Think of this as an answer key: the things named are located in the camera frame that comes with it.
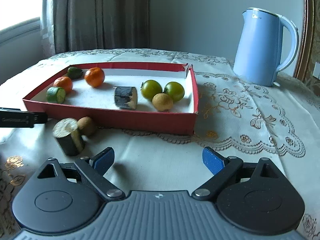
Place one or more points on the blue electric kettle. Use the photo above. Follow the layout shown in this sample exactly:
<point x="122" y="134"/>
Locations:
<point x="258" y="57"/>

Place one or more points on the green cucumber piece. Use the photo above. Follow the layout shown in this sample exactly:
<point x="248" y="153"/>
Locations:
<point x="55" y="95"/>
<point x="74" y="73"/>

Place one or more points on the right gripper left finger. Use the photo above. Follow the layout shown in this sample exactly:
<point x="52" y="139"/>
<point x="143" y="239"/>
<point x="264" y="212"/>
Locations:
<point x="93" y="170"/>

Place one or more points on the tan longan fruit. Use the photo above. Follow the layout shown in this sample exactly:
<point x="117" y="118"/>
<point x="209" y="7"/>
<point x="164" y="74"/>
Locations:
<point x="162" y="102"/>

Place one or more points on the white wall socket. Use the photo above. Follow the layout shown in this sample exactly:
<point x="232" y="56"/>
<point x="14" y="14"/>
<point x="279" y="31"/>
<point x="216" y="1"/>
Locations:
<point x="316" y="70"/>

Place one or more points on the gilded wooden frame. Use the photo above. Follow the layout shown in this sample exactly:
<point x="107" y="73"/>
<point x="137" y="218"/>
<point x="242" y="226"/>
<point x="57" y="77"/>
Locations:
<point x="308" y="53"/>

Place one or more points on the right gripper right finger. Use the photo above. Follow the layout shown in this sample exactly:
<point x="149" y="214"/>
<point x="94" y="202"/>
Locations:
<point x="224" y="172"/>

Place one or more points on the brown patterned curtain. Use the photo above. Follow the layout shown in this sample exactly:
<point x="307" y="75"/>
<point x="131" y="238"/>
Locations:
<point x="75" y="25"/>

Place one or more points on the red cardboard tray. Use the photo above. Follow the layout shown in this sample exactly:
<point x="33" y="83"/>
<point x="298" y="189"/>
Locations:
<point x="98" y="103"/>

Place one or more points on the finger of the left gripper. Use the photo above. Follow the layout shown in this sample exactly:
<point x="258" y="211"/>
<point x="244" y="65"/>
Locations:
<point x="15" y="118"/>

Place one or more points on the orange mandarin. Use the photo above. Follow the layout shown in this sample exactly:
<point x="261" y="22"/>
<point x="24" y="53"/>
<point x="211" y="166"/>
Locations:
<point x="65" y="83"/>
<point x="94" y="77"/>

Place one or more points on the green tomato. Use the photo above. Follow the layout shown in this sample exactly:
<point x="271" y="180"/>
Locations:
<point x="175" y="90"/>
<point x="150" y="88"/>

